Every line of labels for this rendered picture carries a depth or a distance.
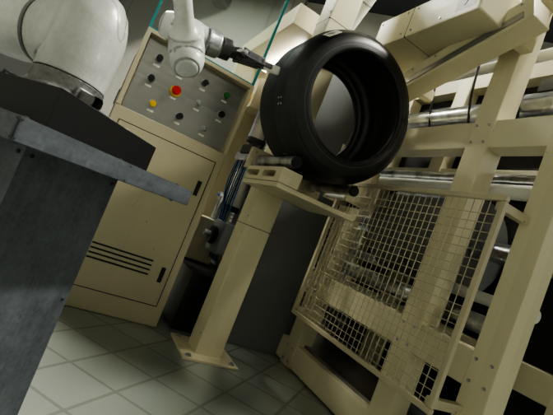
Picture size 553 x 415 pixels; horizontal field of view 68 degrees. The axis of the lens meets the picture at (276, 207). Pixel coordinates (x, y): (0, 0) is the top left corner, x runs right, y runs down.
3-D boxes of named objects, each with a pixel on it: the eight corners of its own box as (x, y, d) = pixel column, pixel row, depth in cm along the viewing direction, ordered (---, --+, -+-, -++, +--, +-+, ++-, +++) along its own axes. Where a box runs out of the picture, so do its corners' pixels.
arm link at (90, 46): (76, 73, 82) (119, -21, 85) (4, 50, 86) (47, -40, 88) (118, 106, 98) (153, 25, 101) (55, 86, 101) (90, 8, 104)
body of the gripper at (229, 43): (226, 33, 139) (250, 44, 143) (219, 39, 147) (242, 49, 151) (220, 54, 139) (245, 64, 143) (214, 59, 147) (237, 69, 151)
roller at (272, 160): (267, 165, 182) (257, 168, 180) (263, 155, 181) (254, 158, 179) (304, 165, 150) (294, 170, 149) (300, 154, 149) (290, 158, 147)
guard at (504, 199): (290, 311, 201) (341, 180, 205) (294, 312, 202) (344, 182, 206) (428, 415, 120) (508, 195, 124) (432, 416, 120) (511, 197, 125)
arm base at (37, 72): (54, 89, 77) (67, 62, 77) (-3, 78, 88) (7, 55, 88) (127, 131, 92) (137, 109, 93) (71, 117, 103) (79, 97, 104)
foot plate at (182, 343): (169, 333, 194) (172, 329, 194) (220, 346, 205) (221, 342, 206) (182, 359, 170) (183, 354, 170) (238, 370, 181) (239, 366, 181)
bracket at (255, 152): (243, 166, 180) (251, 146, 180) (314, 199, 197) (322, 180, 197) (245, 166, 177) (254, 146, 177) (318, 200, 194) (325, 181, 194)
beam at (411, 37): (369, 48, 199) (380, 21, 200) (406, 75, 210) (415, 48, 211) (477, 6, 144) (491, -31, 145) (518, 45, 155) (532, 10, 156)
